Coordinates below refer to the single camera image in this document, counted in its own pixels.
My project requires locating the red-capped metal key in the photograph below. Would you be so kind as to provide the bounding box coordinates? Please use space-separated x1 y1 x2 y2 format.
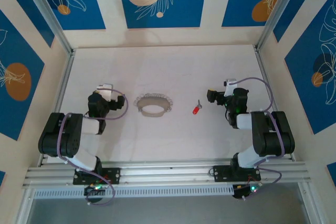
192 99 204 115

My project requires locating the silver beaded bracelet chain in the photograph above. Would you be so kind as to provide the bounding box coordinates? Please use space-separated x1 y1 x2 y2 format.
133 92 173 118

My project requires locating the black controller board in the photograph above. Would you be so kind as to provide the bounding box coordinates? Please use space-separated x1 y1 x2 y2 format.
232 183 260 200
83 184 107 196

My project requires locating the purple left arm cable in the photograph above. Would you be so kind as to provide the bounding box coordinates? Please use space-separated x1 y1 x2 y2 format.
58 89 129 207

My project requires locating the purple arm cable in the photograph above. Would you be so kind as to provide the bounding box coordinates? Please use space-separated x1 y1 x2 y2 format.
233 77 287 201
58 89 129 207

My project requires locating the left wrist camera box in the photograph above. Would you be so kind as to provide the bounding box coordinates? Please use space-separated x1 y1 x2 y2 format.
96 83 114 101

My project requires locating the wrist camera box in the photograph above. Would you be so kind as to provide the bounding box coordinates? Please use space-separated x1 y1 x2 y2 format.
96 83 114 101
223 78 238 98

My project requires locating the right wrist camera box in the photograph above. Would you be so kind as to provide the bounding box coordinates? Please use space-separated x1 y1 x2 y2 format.
223 78 238 98

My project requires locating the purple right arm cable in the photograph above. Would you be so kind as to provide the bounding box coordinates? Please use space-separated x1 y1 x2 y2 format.
233 77 287 201

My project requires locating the aluminium side rail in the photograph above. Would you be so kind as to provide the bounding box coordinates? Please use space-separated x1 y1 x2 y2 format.
38 49 77 167

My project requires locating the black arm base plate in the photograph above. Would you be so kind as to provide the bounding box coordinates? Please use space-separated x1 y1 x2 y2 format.
213 165 262 183
72 167 121 185

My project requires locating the aluminium profile rail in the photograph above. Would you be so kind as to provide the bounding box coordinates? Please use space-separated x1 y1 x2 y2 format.
22 158 313 188

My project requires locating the aluminium frame post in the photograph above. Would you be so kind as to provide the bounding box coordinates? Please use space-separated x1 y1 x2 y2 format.
256 0 302 51
19 0 76 54

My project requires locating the white slotted cable duct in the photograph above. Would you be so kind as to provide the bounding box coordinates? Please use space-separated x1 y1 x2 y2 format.
33 185 237 199

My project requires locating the aluminium frame leg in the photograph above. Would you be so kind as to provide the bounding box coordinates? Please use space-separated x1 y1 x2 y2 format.
298 182 325 224
14 187 36 224

